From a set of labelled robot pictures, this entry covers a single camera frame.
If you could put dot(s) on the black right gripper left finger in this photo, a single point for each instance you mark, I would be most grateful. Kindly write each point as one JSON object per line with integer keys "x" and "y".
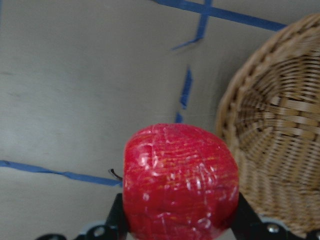
{"x": 116, "y": 223}

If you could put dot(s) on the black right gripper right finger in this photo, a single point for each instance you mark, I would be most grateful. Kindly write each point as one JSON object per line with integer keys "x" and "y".
{"x": 246, "y": 224}

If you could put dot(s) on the dark red apple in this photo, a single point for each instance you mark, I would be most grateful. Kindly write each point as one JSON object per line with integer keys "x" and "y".
{"x": 180, "y": 182}

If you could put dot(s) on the wicker basket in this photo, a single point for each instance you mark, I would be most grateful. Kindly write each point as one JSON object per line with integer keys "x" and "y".
{"x": 269, "y": 117}

